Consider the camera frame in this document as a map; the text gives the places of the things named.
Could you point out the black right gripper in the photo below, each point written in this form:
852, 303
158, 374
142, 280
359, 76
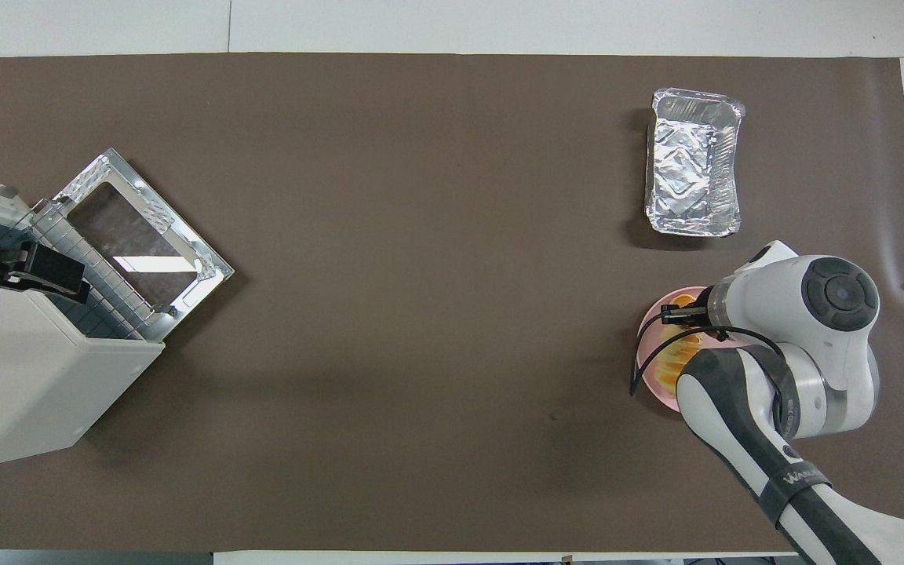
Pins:
683, 315

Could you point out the sliced bread loaf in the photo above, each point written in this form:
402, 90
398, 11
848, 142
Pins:
676, 365

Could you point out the aluminium foil tray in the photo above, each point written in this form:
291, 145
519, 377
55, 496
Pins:
691, 165

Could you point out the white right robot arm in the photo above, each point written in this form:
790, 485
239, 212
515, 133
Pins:
797, 314

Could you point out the white toaster oven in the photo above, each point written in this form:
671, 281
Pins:
20, 377

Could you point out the glass oven door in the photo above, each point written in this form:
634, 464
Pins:
146, 251

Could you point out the pink plate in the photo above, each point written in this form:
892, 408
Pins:
648, 337

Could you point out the brown table mat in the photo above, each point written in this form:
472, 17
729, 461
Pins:
452, 329

